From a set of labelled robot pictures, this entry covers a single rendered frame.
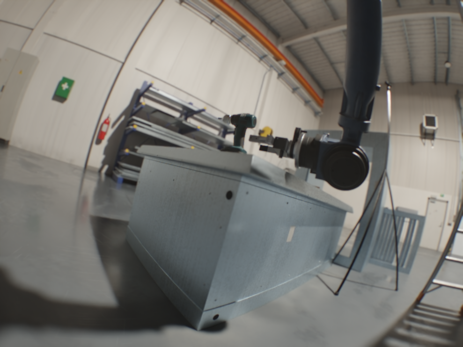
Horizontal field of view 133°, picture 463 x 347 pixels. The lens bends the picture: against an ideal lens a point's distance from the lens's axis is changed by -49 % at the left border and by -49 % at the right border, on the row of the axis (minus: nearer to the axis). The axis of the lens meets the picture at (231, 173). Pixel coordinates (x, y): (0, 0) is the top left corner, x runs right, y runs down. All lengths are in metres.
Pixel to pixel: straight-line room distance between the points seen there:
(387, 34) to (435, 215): 7.85
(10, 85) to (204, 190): 5.21
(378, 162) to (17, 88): 6.43
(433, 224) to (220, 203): 9.97
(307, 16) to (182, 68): 5.73
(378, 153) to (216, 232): 2.10
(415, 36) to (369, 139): 8.26
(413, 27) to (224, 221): 9.87
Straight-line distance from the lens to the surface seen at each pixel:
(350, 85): 0.70
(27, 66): 5.49
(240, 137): 0.88
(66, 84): 5.29
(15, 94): 5.38
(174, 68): 6.06
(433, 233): 10.28
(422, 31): 10.15
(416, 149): 10.80
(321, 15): 9.23
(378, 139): 2.50
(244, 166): 0.55
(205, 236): 0.69
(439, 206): 10.37
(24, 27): 6.50
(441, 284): 1.96
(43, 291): 0.87
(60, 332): 0.72
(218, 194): 0.66
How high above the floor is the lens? 0.55
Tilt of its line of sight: 4 degrees up
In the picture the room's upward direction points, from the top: 15 degrees clockwise
